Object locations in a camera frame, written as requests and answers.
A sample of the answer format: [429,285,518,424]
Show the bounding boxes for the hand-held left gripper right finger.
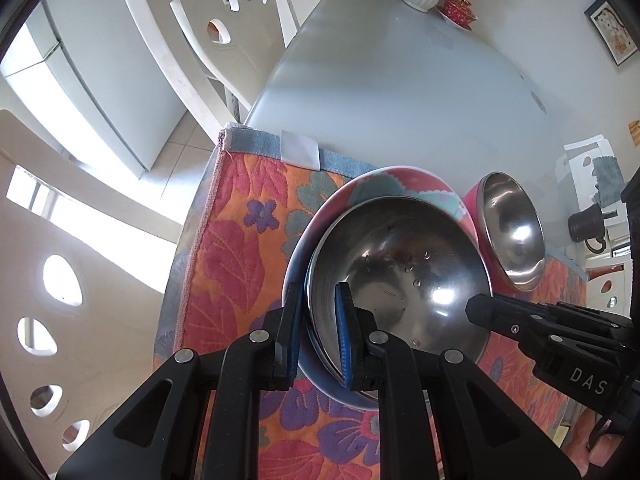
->
[334,281,563,480]

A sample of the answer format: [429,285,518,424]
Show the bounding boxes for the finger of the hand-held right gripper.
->
[465,294,556,353]
[544,301,636,341]

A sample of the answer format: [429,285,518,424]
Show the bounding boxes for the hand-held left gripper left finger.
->
[55,280,306,480]

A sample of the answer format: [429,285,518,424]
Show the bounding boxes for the blue steel-lined bowl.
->
[305,195,493,401]

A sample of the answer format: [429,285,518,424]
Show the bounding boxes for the pink floral bowl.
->
[281,165,481,411]

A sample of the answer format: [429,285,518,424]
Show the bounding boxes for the person's right hand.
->
[570,427,623,467]

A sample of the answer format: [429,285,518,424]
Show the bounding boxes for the black mug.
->
[568,205,618,253]

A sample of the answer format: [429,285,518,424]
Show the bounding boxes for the red steel-lined bowl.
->
[462,171,547,293]

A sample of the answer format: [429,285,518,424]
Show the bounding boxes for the orange floral table mat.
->
[152,122,588,480]

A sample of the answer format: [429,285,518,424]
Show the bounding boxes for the grey-blue cloth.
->
[592,156,626,208]

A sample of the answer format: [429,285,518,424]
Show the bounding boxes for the white chair with cloth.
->
[555,135,640,311]

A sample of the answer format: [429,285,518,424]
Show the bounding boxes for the white mat label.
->
[280,130,321,170]

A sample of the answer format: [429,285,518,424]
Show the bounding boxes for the white chair with oval holes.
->
[124,0,301,126]
[0,109,186,480]

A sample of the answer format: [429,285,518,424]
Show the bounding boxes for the red saucer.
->
[436,5,479,29]

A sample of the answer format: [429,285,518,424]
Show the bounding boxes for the white refrigerator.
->
[0,0,188,181]

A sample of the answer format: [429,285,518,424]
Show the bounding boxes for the framed wall picture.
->
[584,0,640,67]

